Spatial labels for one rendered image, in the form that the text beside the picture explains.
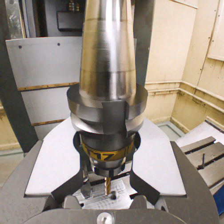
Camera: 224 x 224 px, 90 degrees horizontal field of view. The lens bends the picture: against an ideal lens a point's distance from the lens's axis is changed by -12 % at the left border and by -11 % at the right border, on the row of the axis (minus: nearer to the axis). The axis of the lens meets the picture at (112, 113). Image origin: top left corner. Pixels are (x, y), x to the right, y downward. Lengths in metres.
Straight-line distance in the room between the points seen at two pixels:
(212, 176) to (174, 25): 1.07
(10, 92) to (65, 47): 0.29
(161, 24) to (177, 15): 0.16
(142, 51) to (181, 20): 0.70
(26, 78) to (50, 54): 0.13
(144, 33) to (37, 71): 0.47
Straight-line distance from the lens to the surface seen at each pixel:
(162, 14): 1.16
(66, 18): 0.57
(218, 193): 0.37
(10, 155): 1.32
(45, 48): 0.52
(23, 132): 0.72
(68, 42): 0.51
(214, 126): 1.25
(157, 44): 1.14
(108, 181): 0.18
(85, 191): 0.44
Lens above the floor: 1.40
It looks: 30 degrees down
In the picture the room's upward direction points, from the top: 2 degrees clockwise
